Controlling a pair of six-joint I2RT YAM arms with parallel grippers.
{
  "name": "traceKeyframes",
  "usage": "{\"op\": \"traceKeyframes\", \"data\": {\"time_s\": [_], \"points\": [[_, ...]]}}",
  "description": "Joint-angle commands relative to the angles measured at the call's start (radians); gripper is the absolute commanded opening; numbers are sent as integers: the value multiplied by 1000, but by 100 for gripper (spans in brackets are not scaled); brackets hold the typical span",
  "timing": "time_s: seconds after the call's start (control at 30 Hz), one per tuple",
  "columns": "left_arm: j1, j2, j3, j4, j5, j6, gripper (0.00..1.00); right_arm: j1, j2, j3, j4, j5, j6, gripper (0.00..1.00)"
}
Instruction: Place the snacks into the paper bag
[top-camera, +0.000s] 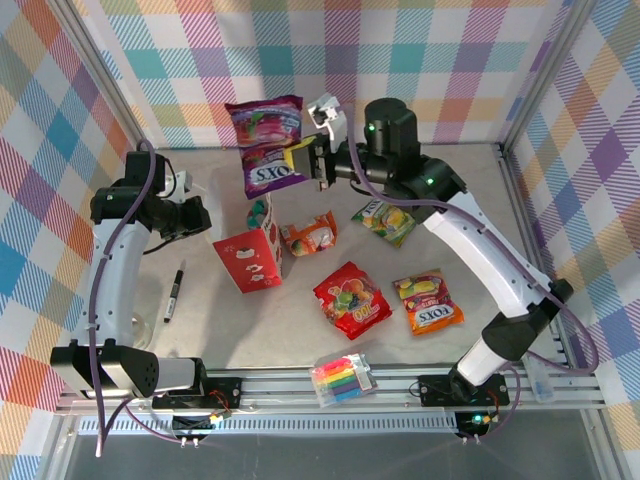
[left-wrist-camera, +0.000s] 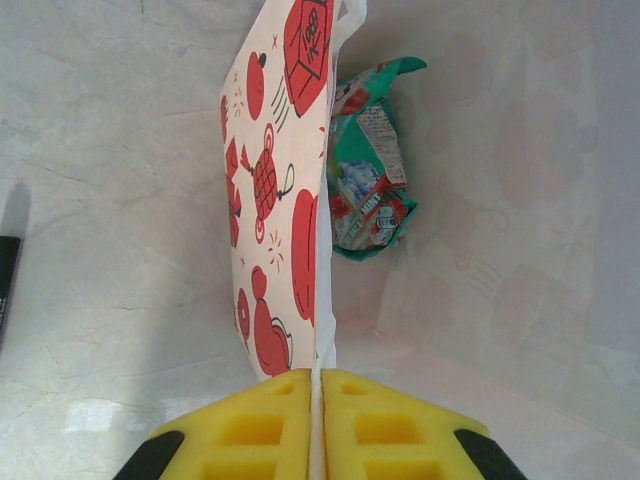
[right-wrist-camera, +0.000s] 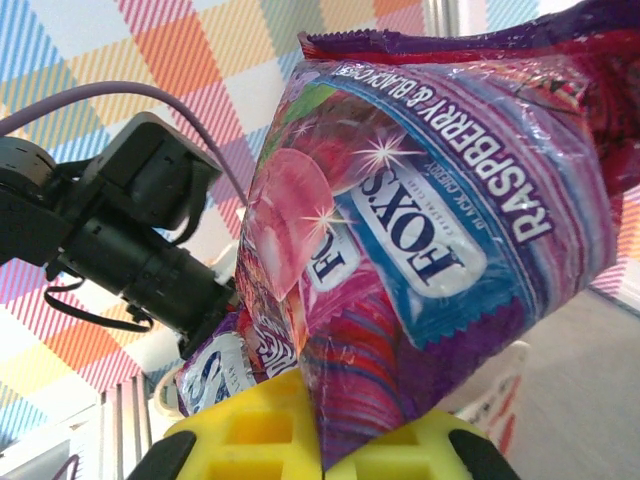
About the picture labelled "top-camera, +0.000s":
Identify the purple and pink snack packet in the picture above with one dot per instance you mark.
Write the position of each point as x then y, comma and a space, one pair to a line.
265, 122

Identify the black marker pen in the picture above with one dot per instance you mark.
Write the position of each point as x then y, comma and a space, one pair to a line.
174, 292

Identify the purple Fox's candy packet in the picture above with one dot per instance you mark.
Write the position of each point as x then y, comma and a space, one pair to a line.
265, 172

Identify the pack of coloured highlighters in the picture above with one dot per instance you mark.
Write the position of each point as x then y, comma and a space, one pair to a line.
340, 382

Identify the green Fox's candy packet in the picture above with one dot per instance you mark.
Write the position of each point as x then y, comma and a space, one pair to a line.
385, 222

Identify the aluminium frame post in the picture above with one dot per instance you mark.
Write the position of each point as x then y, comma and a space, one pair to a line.
542, 75
107, 75

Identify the aluminium side rail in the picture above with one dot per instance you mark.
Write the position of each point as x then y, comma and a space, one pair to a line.
530, 240

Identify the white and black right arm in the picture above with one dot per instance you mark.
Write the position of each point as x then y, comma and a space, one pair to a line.
480, 250

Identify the clear plastic tube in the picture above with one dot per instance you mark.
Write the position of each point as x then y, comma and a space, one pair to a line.
540, 380

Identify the red and white carton box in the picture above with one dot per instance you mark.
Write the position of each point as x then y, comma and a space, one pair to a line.
245, 265

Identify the clear tape roll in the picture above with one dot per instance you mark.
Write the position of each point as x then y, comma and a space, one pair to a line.
145, 325

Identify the orange Fox's candy packet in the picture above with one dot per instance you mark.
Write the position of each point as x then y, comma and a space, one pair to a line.
427, 305

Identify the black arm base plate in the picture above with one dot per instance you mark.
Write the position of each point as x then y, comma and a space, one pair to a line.
435, 390
220, 392

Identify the teal snack packet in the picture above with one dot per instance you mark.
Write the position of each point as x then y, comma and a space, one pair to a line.
257, 212

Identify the black controller board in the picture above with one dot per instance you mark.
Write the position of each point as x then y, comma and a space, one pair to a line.
475, 422
195, 425

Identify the orange fruit snack packet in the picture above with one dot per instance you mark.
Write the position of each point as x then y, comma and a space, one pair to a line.
310, 235

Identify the red fruit candy packet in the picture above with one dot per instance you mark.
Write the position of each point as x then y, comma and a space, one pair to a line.
350, 300

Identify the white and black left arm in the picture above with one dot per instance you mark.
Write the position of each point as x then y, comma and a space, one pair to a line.
115, 280

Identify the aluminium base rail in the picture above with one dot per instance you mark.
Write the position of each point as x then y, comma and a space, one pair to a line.
280, 395

